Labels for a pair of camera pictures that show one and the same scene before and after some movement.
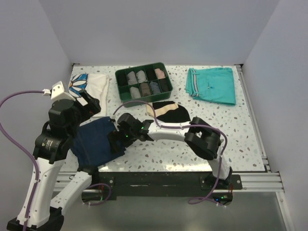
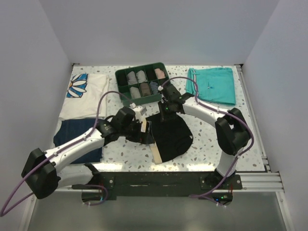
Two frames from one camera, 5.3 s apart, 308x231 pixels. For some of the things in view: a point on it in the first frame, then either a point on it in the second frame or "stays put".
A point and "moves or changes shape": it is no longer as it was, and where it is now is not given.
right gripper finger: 118,146 → 168,116
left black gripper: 92,108 → 145,137
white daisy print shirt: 95,85 stays put
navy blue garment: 91,145 moves or changes shape
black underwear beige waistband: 168,111 moves or changes shape
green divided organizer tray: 146,83 stays put
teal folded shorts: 215,84 stays put
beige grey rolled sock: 135,93 stays put
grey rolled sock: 132,78 stays put
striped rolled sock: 155,87 stays put
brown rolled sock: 146,89 stays put
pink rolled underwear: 160,73 stays put
